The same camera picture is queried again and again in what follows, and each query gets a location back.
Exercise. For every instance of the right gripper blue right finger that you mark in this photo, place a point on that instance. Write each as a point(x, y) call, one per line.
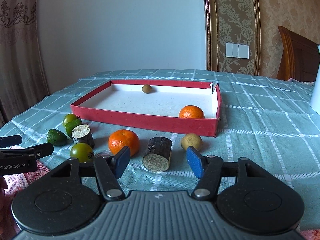
point(208, 170)

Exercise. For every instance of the white lamp base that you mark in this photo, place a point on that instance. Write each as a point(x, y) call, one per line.
point(315, 98)

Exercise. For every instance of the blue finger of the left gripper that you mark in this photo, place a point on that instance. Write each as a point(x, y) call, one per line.
point(10, 141)
point(37, 151)

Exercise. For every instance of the teal checked bedspread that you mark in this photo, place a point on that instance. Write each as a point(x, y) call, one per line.
point(266, 120)

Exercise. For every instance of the green tomato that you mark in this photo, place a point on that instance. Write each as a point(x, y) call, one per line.
point(68, 118)
point(82, 151)

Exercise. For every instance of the dark sugarcane piece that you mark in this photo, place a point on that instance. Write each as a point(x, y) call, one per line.
point(82, 134)
point(157, 155)

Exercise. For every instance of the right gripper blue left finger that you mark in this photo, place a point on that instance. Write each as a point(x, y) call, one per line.
point(108, 170)

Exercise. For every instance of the beige patterned curtain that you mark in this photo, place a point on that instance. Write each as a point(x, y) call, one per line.
point(23, 81)

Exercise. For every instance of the red shallow cardboard box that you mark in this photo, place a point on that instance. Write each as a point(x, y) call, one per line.
point(122, 102)

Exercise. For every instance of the orange tangerine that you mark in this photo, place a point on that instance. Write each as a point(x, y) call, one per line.
point(123, 137)
point(191, 112)

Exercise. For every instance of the green cucumber piece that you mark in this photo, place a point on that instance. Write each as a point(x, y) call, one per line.
point(71, 125)
point(56, 137)

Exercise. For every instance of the white wall switch panel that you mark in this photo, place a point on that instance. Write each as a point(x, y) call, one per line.
point(239, 51)

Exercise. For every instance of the gold wallpaper frame moulding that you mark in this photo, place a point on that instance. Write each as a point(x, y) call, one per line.
point(235, 21)

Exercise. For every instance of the small brown longan in box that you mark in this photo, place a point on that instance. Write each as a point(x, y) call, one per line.
point(147, 89)

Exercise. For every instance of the orange tangerine in box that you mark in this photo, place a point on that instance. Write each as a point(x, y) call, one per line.
point(191, 112)

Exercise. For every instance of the wooden headboard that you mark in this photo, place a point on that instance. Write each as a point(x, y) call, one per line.
point(300, 58)

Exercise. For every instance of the person's left hand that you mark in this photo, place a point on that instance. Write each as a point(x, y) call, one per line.
point(3, 205)

